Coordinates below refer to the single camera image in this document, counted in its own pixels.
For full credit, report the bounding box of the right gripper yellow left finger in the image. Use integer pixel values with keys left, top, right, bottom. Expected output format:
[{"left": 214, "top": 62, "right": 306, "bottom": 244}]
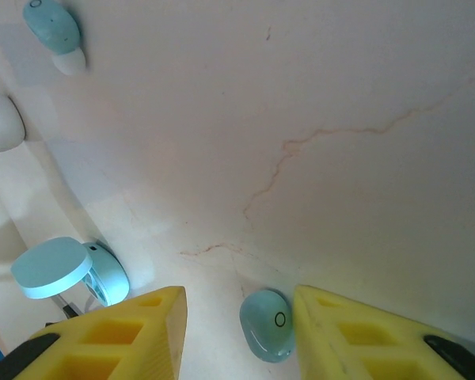
[{"left": 0, "top": 285, "right": 188, "bottom": 380}]

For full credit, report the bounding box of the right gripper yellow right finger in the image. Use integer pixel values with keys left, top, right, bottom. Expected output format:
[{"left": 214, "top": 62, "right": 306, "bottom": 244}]
[{"left": 292, "top": 284, "right": 475, "bottom": 380}]

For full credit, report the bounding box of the blue earbud charging case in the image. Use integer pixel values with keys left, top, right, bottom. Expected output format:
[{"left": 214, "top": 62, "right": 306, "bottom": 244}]
[{"left": 10, "top": 236, "right": 131, "bottom": 310}]

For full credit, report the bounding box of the blue wireless earbud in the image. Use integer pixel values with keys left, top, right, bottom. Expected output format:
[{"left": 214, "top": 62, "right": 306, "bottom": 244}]
[
  {"left": 22, "top": 0, "right": 87, "bottom": 76},
  {"left": 239, "top": 288, "right": 296, "bottom": 364}
]

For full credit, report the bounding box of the white earbud charging case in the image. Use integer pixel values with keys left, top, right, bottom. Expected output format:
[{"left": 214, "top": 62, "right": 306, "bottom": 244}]
[{"left": 0, "top": 93, "right": 27, "bottom": 154}]

